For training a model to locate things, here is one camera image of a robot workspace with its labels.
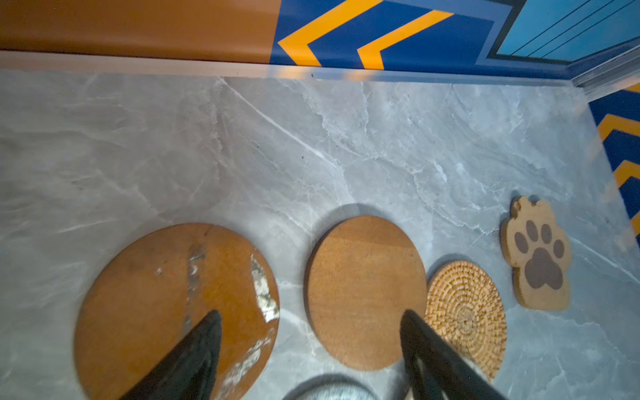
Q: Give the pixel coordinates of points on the grey woven rope coaster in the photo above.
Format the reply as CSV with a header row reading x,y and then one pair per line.
x,y
337,391

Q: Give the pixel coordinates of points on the dark brown wooden round coaster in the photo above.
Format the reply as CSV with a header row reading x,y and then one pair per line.
x,y
161,286

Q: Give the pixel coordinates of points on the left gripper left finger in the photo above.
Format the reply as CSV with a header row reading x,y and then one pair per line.
x,y
189,371

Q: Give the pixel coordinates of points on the light brown wooden round coaster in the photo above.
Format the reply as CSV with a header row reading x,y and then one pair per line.
x,y
363,274

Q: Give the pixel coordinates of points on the paw shaped wooden coaster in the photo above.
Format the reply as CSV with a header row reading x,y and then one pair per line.
x,y
539,252

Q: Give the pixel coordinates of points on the woven rattan round coaster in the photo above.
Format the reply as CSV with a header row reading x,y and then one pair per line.
x,y
465,309

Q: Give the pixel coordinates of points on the right aluminium corner post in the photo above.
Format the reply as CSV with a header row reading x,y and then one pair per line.
x,y
616,74

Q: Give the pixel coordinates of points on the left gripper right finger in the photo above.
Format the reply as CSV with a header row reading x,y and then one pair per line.
x,y
435,371

